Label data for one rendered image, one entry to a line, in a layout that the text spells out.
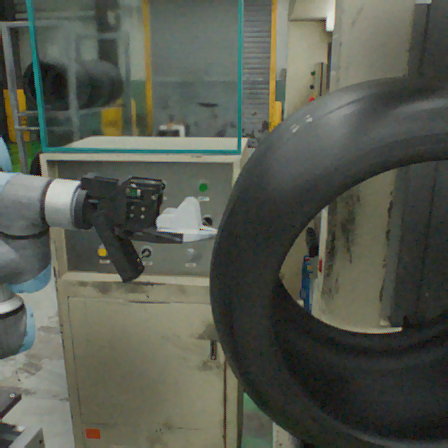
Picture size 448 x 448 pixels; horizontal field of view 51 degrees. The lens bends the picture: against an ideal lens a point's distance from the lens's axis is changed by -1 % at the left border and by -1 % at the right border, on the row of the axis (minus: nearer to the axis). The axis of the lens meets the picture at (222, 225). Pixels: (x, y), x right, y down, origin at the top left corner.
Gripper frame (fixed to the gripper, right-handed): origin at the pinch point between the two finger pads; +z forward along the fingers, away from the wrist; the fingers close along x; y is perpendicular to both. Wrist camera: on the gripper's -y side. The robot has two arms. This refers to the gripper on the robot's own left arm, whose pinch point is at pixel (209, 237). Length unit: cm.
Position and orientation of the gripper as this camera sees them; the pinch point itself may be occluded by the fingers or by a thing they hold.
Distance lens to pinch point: 72.0
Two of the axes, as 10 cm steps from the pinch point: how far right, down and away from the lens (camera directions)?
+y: 1.1, -9.5, -3.0
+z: 9.9, 1.4, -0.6
